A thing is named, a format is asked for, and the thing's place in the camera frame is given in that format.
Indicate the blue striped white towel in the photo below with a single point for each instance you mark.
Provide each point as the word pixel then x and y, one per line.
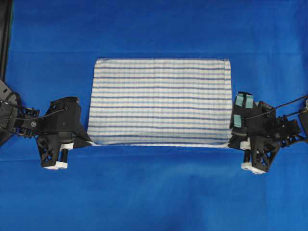
pixel 154 101

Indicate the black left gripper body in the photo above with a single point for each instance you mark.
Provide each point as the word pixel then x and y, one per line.
pixel 53 131

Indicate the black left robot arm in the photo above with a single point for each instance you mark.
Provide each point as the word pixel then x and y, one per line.
pixel 11 115

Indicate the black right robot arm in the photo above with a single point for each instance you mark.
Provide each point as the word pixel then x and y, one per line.
pixel 302 118

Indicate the blue table cloth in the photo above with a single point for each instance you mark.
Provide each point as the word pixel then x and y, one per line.
pixel 54 46

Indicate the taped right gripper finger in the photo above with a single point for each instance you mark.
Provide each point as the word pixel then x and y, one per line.
pixel 242 108

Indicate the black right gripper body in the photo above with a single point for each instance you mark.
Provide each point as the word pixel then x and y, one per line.
pixel 267 134

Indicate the black frame post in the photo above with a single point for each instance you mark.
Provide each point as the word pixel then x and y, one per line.
pixel 5 28

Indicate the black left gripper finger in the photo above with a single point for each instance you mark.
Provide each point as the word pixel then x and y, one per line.
pixel 80 137

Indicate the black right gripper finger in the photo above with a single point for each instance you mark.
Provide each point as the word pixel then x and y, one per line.
pixel 238 140

